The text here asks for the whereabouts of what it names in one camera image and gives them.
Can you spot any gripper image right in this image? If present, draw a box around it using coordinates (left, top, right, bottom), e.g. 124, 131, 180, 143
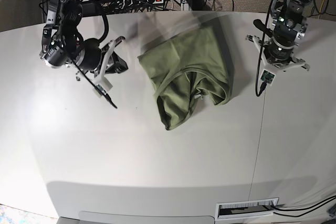
246, 35, 310, 79

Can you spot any black cable bottom right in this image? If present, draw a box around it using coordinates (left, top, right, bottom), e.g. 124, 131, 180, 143
272, 195, 336, 218

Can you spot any white cable grommet tray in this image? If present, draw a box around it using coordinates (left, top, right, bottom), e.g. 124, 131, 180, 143
215, 198, 279, 220

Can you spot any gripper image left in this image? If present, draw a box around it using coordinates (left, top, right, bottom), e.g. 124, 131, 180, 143
75, 36, 129, 99

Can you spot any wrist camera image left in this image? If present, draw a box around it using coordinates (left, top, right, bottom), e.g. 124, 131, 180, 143
92, 80, 113, 98

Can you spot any green T-shirt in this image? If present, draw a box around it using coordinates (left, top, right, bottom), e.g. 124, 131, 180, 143
138, 26, 232, 131

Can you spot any black power strip red switch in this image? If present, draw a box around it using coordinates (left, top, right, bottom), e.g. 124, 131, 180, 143
129, 0, 164, 5

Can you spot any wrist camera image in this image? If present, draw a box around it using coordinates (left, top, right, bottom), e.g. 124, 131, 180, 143
92, 80, 113, 98
260, 69, 276, 85

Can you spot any robot arm image right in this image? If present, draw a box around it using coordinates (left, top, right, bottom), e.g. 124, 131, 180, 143
246, 0, 313, 92

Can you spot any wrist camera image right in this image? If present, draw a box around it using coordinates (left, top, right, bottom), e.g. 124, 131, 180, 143
260, 69, 276, 85

